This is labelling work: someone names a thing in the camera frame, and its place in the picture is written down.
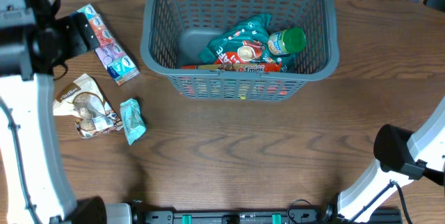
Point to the Kleenex tissue pack strip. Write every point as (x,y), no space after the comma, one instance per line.
(113,57)

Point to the green coffee bag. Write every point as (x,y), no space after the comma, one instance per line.
(245,43)

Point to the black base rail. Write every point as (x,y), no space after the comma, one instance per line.
(305,215)

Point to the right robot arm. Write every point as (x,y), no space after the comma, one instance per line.
(400,157)

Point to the beige snack pouch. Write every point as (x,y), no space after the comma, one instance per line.
(84,100)

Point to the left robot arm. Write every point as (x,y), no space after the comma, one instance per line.
(33,42)

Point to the green lidded jar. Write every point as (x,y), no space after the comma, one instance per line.
(288,41)

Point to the grey plastic basket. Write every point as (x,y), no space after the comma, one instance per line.
(176,31)

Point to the orange spaghetti pack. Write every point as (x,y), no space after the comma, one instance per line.
(238,67)

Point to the small teal packet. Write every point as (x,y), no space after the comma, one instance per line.
(133,124)

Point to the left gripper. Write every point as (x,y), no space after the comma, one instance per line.
(77,43)

